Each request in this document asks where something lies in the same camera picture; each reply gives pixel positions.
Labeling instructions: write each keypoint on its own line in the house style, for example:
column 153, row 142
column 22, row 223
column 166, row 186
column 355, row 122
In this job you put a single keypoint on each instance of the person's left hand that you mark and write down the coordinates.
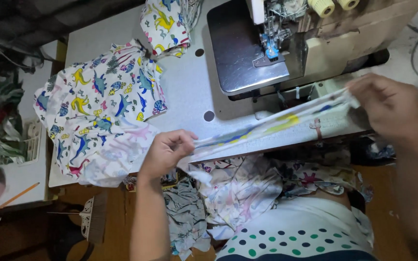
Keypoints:
column 165, row 152

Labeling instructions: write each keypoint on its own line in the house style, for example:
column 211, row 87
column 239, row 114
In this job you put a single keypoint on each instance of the person's right hand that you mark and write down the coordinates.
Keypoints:
column 388, row 105

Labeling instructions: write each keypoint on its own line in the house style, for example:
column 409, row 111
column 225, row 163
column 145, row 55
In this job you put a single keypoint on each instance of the person's right fingers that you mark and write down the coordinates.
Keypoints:
column 363, row 90

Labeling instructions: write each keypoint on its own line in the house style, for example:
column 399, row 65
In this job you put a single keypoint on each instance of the dinosaur print fabric strip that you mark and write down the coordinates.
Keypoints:
column 267, row 127

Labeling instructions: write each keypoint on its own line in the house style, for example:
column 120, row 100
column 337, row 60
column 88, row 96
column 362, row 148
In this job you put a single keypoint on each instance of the overlock sewing machine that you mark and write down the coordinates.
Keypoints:
column 303, row 43

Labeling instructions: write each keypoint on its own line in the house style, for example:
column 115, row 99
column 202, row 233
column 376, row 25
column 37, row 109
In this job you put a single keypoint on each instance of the cream thread cone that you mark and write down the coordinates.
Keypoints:
column 347, row 3
column 321, row 6

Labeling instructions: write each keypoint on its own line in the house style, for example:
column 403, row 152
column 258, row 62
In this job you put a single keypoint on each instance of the heap of fabric on lap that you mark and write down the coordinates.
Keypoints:
column 267, row 188

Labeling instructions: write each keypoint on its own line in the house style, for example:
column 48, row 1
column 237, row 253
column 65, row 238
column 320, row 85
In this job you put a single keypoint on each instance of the white polka dot shirt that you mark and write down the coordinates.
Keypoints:
column 296, row 232

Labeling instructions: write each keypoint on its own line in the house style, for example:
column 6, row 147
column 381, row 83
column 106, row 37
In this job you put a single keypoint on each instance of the folded dinosaur print fabric piece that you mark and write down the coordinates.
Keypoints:
column 165, row 25

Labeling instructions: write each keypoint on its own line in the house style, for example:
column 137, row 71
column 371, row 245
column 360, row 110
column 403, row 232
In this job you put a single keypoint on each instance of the grey fabric scraps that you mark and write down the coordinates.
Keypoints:
column 187, row 217

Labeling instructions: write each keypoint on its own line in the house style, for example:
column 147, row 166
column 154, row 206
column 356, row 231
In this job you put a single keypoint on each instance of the stack of dinosaur print garments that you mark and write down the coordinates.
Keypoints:
column 96, row 116

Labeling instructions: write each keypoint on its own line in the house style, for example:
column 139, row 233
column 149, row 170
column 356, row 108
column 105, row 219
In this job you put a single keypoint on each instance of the hand broom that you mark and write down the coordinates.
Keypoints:
column 93, row 217

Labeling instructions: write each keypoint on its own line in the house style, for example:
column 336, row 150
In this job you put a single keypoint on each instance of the white plastic basket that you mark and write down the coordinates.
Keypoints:
column 31, row 141

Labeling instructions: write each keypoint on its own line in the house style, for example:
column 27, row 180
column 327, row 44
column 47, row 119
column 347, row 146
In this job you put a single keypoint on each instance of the orange pencil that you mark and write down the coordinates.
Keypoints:
column 18, row 195

